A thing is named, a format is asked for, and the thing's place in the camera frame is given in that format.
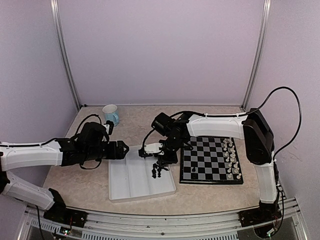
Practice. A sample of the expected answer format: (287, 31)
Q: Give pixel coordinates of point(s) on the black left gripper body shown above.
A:
(94, 153)

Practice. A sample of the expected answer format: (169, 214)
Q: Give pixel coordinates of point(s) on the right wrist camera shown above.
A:
(150, 150)

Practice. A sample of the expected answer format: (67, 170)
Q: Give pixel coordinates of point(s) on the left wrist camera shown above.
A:
(109, 125)

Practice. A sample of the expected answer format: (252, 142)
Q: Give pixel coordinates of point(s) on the light blue mug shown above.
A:
(111, 113)

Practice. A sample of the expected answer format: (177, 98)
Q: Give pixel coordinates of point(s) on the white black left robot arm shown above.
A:
(14, 156)

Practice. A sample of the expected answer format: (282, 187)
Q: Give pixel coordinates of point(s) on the black white chess board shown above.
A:
(206, 154)

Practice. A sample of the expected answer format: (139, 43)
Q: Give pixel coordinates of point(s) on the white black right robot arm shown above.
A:
(250, 126)

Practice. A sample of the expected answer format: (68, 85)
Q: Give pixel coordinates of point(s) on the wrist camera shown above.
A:
(109, 125)
(150, 150)

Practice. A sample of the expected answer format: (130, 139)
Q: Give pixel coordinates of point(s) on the pile of black chess pieces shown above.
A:
(157, 169)

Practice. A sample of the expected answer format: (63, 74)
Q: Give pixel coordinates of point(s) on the right aluminium frame post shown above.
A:
(258, 52)

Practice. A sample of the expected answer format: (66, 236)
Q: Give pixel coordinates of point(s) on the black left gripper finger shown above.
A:
(122, 146)
(122, 155)

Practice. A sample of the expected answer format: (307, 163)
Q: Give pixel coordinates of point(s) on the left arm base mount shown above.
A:
(67, 216)

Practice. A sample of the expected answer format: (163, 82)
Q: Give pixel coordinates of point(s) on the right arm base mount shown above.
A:
(257, 216)

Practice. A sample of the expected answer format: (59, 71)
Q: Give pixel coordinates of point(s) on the front aluminium rail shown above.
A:
(225, 225)

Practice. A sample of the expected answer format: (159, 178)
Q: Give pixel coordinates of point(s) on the aluminium frame post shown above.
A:
(258, 52)
(63, 51)

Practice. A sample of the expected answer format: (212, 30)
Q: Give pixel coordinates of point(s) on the left aluminium frame post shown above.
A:
(63, 51)

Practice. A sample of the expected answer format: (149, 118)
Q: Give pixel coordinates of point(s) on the white plastic tray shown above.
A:
(130, 179)

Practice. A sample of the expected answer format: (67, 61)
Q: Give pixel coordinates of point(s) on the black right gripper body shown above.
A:
(173, 143)

